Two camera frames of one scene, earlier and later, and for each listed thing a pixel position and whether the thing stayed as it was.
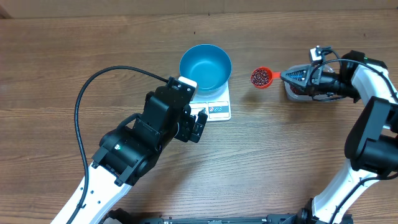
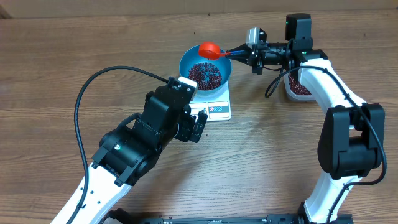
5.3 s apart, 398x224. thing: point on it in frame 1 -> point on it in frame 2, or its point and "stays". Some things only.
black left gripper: x=185 y=132 stays
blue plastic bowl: x=209 y=65 stays
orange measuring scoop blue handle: x=272 y=75 -> x=210 y=50
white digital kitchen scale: x=217 y=108 stays
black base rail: x=284 y=218 stays
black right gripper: x=313 y=87 -> x=249 y=56
